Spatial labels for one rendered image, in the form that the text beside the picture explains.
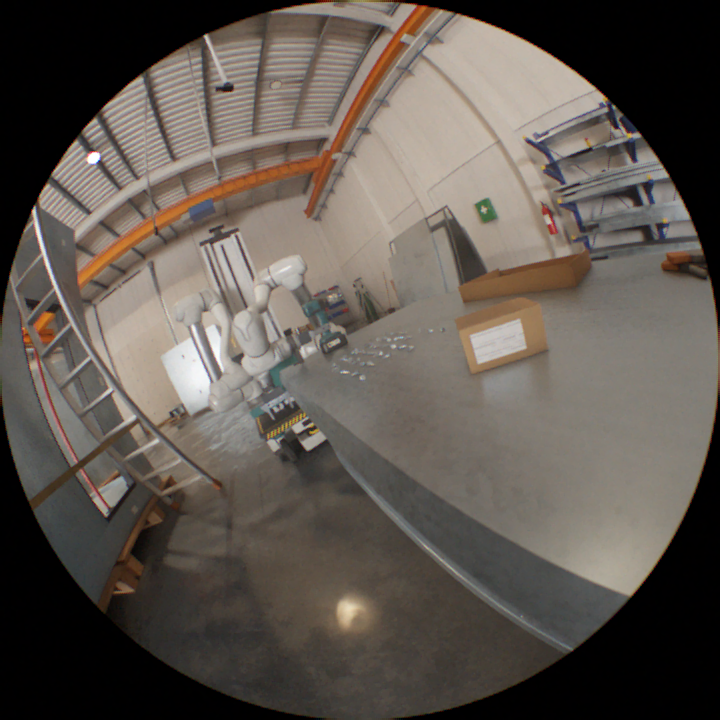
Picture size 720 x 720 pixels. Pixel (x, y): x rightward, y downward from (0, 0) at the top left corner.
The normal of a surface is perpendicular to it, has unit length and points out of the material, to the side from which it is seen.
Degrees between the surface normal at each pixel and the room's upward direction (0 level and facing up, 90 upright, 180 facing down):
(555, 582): 67
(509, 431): 0
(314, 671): 0
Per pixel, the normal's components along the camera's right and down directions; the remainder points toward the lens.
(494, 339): -0.31, 0.36
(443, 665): -0.40, -0.89
